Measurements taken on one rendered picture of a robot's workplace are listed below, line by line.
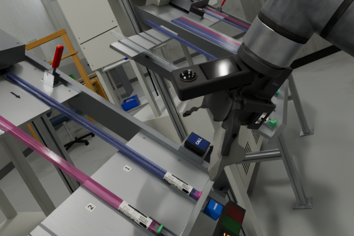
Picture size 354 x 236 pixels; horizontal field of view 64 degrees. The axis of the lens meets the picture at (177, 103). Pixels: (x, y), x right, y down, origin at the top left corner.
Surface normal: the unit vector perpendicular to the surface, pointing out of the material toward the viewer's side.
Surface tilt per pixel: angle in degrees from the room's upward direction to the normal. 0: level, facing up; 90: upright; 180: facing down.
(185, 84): 35
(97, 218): 47
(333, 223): 0
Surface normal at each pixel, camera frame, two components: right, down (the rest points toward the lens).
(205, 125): -0.36, 0.38
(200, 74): -0.07, -0.69
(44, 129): 0.83, -0.22
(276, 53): -0.16, 0.54
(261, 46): -0.61, 0.25
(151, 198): 0.34, -0.77
